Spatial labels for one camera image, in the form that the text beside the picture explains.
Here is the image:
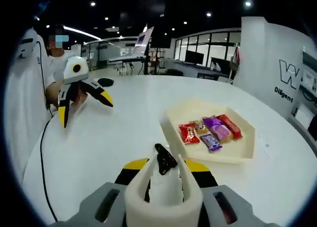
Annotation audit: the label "white work desk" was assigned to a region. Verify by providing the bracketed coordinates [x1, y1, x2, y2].
[108, 55, 147, 76]

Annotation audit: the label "large purple food packet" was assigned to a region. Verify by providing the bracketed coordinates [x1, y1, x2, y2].
[202, 115, 234, 144]

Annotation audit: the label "small black food packet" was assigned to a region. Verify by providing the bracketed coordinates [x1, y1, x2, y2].
[154, 143, 178, 176]

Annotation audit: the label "gold food packet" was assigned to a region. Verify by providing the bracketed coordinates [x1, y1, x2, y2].
[189, 120, 209, 135]

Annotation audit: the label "person's white shirt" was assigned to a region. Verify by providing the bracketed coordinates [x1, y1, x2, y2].
[4, 27, 54, 178]

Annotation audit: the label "small purple food packet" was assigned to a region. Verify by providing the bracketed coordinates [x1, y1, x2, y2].
[199, 133, 223, 153]

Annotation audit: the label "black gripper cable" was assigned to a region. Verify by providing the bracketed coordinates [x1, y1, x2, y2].
[36, 41, 59, 223]

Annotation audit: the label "long ceiling light strip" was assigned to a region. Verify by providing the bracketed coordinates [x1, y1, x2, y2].
[63, 25, 102, 42]

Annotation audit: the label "grey metal shelf rack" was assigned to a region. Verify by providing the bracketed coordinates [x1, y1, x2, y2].
[288, 45, 317, 145]

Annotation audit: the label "white food tongs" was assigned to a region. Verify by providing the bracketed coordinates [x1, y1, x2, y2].
[124, 147, 204, 227]

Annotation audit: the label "pink screen display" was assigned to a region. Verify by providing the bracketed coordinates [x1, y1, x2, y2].
[133, 26, 155, 57]

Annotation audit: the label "coat rack with clothes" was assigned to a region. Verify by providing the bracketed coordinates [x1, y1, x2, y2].
[229, 46, 242, 85]

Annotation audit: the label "dark low counter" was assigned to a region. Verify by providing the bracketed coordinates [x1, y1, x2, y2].
[165, 60, 233, 83]

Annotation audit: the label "black round table object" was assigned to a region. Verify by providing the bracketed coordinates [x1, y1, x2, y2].
[96, 77, 115, 87]

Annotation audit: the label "long red food packet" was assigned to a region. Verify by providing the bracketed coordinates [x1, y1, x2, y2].
[216, 113, 244, 140]

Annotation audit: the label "black monitor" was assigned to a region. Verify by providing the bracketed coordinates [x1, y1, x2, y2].
[184, 50, 206, 66]

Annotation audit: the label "square red food packet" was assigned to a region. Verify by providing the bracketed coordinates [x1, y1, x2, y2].
[178, 123, 201, 146]

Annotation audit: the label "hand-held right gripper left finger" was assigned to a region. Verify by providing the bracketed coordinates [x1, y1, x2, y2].
[78, 157, 151, 227]

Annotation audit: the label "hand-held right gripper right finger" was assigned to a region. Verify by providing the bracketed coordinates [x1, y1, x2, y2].
[185, 159, 263, 227]

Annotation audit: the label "person's left hand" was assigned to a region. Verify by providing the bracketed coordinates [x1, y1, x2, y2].
[71, 84, 88, 106]

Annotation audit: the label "cream hexagonal container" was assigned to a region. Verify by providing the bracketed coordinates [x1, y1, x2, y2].
[159, 100, 256, 165]

